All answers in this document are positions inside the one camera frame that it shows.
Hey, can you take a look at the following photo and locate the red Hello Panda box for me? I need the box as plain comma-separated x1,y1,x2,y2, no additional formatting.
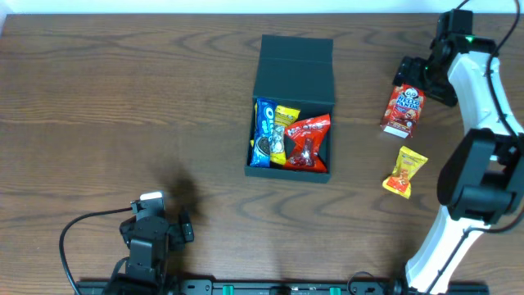
380,84,426,138

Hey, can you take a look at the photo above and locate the blue Oreo cookie pack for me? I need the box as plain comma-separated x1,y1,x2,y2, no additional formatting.
250,98,277,168

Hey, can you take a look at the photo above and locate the yellow snack bag with window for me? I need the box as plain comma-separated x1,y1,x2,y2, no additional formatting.
251,105,300,166

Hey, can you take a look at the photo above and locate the dark green box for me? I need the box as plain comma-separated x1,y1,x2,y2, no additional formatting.
244,34,335,184

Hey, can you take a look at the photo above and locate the red Hacks candy bag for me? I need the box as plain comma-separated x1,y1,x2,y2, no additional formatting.
283,114,331,173

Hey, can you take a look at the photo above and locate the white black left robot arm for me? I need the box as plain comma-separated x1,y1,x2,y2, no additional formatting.
102,209,194,295

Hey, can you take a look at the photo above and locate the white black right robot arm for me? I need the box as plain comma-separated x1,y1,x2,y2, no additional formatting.
383,7,523,294

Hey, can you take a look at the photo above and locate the yellow peanut butter wafer pack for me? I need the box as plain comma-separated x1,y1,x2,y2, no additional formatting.
382,146,428,199

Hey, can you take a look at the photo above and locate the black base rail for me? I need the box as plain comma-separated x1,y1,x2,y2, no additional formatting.
77,279,490,295

